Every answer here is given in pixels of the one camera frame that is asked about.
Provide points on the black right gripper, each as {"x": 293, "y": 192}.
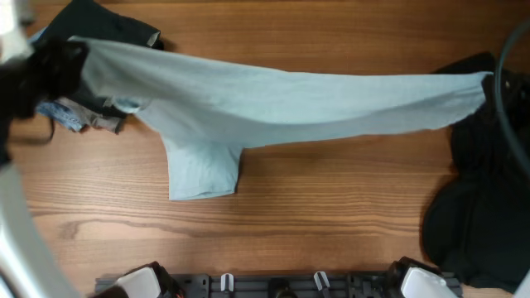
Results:
{"x": 517, "y": 95}

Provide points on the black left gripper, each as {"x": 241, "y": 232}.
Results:
{"x": 50, "y": 55}

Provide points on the light blue t-shirt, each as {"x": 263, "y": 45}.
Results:
{"x": 208, "y": 111}

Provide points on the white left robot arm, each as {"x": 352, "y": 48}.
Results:
{"x": 27, "y": 267}

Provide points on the black clothes pile right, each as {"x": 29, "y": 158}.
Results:
{"x": 484, "y": 207}

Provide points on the blue denim folded jeans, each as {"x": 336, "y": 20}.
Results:
{"x": 64, "y": 111}

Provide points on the black folded garment on stack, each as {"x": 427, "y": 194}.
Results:
{"x": 86, "y": 18}

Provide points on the grey folded garment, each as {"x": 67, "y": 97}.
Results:
{"x": 90, "y": 118}

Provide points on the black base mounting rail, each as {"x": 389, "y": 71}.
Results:
{"x": 146, "y": 283}

